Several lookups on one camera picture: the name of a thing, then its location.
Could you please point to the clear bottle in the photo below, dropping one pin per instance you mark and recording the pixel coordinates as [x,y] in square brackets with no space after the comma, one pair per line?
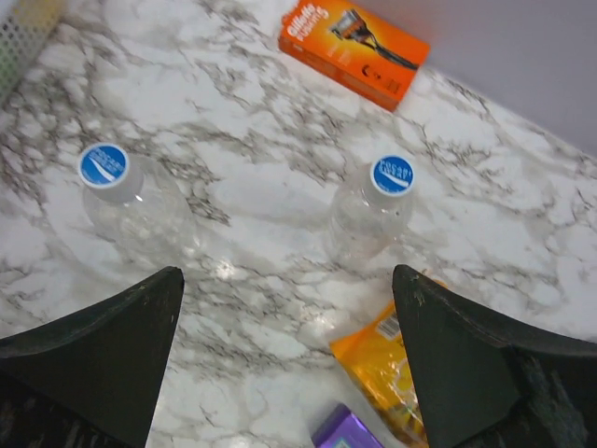
[157,224]
[359,230]

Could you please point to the blue cap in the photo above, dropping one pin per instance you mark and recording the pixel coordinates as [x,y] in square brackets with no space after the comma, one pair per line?
[110,173]

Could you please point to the orange snack bag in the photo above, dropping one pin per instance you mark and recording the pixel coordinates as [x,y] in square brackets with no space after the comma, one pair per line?
[376,361]

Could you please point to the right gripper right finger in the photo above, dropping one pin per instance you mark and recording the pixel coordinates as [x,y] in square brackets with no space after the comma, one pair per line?
[484,379]

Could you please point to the orange razor box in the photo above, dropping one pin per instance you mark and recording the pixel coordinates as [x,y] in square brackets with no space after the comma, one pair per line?
[353,47]

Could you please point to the purple toothpaste box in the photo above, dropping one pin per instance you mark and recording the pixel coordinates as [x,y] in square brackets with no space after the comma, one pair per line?
[342,428]

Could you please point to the blue cap table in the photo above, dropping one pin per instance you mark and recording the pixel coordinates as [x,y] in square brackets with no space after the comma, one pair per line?
[391,179]

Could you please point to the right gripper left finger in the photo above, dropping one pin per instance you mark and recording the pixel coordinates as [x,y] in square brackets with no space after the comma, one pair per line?
[92,378]

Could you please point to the white plastic basket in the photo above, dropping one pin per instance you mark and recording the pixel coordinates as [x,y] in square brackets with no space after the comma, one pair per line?
[25,29]

